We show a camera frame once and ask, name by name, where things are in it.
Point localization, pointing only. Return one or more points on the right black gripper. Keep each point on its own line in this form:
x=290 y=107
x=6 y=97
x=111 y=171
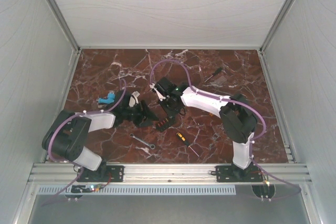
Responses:
x=168 y=113

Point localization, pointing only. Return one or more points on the black fuse box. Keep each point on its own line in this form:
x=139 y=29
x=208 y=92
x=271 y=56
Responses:
x=165 y=123

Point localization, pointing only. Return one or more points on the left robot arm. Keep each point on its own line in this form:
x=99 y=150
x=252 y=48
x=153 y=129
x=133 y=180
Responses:
x=68 y=134

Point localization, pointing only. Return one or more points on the blue plastic part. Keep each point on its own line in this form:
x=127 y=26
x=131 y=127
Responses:
x=108 y=99

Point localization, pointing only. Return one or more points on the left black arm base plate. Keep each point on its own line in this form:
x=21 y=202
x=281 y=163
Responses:
x=112 y=173

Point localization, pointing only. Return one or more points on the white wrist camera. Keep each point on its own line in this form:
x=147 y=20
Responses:
x=154 y=89
x=134 y=99

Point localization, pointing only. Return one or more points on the silver combination wrench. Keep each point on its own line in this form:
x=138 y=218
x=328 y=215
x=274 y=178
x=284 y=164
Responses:
x=151 y=146

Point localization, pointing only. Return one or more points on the aluminium front rail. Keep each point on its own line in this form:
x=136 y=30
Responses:
x=163 y=174

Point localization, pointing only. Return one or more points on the yellow black screwdriver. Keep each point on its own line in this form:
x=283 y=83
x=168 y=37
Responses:
x=183 y=139

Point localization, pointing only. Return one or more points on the black handled screwdriver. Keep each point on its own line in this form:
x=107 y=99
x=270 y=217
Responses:
x=217 y=71

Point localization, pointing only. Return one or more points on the light blue slotted cable duct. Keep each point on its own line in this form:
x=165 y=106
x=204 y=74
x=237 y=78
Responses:
x=165 y=190

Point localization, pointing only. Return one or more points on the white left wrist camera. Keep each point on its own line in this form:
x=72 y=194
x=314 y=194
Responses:
x=134 y=99

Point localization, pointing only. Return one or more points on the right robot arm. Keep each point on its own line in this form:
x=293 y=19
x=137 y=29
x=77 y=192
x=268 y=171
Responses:
x=238 y=121

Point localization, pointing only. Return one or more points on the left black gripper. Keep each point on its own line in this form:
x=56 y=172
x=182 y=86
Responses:
x=146 y=116

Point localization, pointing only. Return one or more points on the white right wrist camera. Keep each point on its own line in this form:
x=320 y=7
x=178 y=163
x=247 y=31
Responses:
x=154 y=89

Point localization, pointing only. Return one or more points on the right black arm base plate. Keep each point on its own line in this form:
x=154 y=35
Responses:
x=232 y=173

